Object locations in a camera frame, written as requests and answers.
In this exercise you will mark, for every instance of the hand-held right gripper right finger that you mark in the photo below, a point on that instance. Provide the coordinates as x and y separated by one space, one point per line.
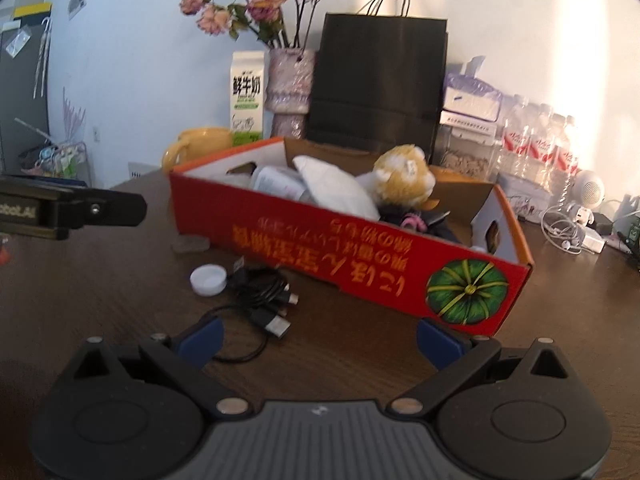
440 341

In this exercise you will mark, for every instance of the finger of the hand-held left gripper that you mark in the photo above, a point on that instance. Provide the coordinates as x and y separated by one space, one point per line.
110 209

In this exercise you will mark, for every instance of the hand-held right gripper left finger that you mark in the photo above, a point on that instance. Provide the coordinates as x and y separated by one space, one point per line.
202 342

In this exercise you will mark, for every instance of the red cardboard box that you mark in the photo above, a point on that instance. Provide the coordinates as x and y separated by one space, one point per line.
350 260

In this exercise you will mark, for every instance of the white orange plush cat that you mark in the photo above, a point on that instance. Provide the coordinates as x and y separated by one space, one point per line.
402 175

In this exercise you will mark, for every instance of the white round lid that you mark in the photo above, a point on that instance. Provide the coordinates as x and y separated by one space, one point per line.
208 279

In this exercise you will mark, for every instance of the yellow mug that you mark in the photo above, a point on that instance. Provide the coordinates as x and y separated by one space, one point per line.
197 147

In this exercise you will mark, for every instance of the grey cabinet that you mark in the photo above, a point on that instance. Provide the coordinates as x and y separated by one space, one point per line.
20 100

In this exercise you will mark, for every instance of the black cloth cap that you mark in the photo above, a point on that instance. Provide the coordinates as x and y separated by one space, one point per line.
415 232

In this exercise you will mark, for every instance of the floral print pouch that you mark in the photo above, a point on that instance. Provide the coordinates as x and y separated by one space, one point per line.
525 195

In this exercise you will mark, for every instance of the white green milk carton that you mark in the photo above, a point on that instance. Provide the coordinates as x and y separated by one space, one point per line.
247 100

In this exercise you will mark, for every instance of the white tissue packet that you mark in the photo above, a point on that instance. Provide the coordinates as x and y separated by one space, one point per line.
285 182

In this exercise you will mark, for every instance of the crumpled white packet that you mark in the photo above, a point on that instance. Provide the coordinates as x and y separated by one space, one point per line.
335 190

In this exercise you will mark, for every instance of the white charger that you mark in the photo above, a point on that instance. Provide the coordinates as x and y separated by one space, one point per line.
595 240

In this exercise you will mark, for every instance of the black power adapter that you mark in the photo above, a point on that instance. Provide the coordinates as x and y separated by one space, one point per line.
602 222

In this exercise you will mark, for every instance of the white round speaker figurine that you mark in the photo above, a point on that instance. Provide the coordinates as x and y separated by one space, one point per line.
587 190

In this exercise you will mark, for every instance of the flat white box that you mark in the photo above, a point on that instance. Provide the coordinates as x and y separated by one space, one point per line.
467 127

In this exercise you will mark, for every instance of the textured glass vase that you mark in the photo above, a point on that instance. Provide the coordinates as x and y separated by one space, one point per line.
290 85

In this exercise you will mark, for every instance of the purple tissue pack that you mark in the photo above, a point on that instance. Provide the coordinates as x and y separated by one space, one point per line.
470 92

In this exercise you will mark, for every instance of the black paper bag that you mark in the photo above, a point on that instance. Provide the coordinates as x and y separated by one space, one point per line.
380 85

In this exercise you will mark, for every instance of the white wall socket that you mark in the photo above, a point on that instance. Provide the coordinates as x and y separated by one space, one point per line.
96 133

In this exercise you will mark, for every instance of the purple wall decal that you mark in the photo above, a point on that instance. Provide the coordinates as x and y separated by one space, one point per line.
72 115

